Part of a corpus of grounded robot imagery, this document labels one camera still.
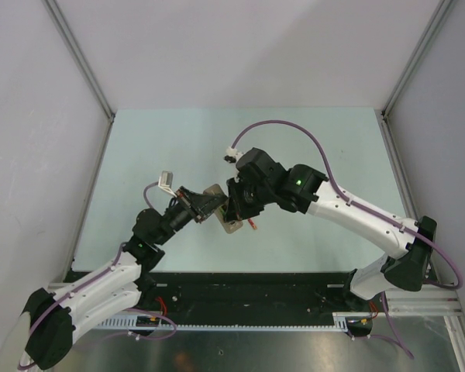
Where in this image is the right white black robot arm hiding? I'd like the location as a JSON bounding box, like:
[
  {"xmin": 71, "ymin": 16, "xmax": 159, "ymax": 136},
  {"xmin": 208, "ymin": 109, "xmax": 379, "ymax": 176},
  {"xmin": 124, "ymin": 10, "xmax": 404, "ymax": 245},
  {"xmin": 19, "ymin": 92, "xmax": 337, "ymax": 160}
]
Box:
[{"xmin": 224, "ymin": 148, "xmax": 437, "ymax": 311}]

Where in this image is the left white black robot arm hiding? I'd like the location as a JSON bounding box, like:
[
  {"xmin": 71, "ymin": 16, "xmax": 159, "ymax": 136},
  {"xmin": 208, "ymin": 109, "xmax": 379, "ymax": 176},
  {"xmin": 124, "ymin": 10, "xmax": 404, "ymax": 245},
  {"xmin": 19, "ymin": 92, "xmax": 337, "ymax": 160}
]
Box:
[{"xmin": 23, "ymin": 187, "xmax": 227, "ymax": 370}]

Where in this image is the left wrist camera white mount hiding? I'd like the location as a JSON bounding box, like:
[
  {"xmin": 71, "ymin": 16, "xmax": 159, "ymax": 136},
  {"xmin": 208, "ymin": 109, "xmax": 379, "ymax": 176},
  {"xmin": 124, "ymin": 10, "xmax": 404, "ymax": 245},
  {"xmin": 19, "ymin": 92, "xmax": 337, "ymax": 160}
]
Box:
[{"xmin": 158, "ymin": 170, "xmax": 176, "ymax": 197}]

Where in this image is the left aluminium frame post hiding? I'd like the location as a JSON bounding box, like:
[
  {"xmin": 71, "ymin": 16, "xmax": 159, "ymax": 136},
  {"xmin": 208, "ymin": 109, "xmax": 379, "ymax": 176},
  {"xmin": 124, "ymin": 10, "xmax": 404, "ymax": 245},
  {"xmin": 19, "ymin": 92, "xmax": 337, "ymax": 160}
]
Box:
[{"xmin": 41, "ymin": 0, "xmax": 115, "ymax": 123}]

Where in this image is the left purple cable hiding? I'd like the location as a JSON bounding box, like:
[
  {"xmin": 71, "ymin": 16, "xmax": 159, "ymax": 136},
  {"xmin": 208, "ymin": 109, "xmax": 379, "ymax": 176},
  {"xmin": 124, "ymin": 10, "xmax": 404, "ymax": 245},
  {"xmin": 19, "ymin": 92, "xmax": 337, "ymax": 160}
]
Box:
[{"xmin": 17, "ymin": 181, "xmax": 178, "ymax": 370}]

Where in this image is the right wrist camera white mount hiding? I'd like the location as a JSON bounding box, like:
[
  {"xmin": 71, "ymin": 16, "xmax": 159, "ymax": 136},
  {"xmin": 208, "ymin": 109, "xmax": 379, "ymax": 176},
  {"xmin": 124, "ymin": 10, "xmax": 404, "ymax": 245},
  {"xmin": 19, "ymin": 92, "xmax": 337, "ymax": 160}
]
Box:
[{"xmin": 223, "ymin": 147, "xmax": 243, "ymax": 164}]

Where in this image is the white remote control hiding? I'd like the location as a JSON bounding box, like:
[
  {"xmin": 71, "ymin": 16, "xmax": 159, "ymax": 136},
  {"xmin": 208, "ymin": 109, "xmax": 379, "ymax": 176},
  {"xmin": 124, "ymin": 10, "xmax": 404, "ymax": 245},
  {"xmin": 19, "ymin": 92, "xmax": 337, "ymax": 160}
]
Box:
[{"xmin": 204, "ymin": 184, "xmax": 243, "ymax": 234}]

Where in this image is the red battery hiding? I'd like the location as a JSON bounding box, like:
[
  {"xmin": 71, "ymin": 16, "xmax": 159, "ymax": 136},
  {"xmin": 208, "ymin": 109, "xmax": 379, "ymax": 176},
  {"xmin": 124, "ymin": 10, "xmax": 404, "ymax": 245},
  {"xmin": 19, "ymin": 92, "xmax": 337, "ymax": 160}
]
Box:
[{"xmin": 247, "ymin": 219, "xmax": 257, "ymax": 230}]

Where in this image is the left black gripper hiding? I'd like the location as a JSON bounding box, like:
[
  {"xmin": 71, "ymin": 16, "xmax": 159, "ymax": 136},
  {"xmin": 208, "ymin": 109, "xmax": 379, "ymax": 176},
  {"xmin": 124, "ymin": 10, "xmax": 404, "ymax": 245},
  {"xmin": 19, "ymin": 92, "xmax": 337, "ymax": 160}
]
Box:
[{"xmin": 155, "ymin": 186, "xmax": 228, "ymax": 246}]

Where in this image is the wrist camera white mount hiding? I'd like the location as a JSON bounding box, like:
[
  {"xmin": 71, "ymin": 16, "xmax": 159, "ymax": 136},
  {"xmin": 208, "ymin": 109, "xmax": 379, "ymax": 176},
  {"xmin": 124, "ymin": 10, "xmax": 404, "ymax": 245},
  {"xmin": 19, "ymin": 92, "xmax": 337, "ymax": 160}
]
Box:
[
  {"xmin": 223, "ymin": 147, "xmax": 243, "ymax": 164},
  {"xmin": 158, "ymin": 170, "xmax": 176, "ymax": 197}
]

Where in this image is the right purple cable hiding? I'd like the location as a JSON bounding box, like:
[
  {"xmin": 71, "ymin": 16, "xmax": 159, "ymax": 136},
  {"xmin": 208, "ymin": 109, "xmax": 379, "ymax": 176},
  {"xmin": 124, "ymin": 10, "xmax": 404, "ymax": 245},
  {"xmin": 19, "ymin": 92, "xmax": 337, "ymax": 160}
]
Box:
[{"xmin": 230, "ymin": 119, "xmax": 464, "ymax": 360}]

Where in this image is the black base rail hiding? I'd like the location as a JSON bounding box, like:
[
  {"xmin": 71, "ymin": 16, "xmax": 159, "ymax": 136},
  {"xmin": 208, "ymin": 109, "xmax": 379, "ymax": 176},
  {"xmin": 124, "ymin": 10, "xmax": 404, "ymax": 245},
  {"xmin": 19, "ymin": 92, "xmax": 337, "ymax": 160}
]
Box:
[{"xmin": 135, "ymin": 272, "xmax": 370, "ymax": 329}]

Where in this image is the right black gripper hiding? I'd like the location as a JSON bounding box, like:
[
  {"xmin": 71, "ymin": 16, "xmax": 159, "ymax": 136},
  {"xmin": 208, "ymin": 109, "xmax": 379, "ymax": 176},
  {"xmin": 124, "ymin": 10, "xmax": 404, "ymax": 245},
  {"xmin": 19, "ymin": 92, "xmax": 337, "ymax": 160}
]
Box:
[{"xmin": 225, "ymin": 177, "xmax": 273, "ymax": 223}]

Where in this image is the right aluminium frame post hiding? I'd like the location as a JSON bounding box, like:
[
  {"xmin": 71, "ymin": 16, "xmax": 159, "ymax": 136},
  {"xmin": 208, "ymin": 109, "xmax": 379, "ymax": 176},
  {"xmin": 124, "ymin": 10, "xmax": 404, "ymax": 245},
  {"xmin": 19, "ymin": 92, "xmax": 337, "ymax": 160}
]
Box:
[{"xmin": 381, "ymin": 0, "xmax": 457, "ymax": 121}]

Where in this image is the purple cable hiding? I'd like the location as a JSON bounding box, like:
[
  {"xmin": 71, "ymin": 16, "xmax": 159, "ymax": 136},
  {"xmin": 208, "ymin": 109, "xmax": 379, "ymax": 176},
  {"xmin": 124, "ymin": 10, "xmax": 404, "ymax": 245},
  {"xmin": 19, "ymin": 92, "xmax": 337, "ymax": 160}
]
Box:
[
  {"xmin": 17, "ymin": 181, "xmax": 178, "ymax": 370},
  {"xmin": 230, "ymin": 119, "xmax": 464, "ymax": 360}
]

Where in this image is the aluminium frame post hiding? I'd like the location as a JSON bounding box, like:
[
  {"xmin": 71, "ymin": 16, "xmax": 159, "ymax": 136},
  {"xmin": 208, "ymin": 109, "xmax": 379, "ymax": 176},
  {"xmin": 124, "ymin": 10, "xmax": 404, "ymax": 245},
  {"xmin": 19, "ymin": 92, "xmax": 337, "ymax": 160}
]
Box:
[
  {"xmin": 41, "ymin": 0, "xmax": 115, "ymax": 123},
  {"xmin": 381, "ymin": 0, "xmax": 457, "ymax": 121}
]

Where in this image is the grey slotted cable duct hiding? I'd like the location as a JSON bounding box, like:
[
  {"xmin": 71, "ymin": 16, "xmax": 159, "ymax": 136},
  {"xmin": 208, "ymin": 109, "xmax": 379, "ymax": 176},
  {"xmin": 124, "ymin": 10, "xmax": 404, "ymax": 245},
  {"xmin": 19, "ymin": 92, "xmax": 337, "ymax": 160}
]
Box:
[{"xmin": 96, "ymin": 312, "xmax": 352, "ymax": 331}]

